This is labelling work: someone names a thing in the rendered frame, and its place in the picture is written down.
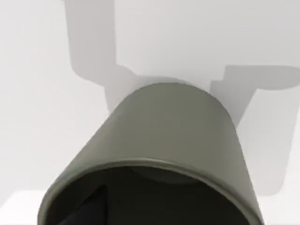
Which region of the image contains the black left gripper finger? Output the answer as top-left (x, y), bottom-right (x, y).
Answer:
top-left (59, 184), bottom-right (108, 225)

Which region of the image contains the olive grey cup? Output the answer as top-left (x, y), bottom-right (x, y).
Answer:
top-left (37, 82), bottom-right (265, 225)

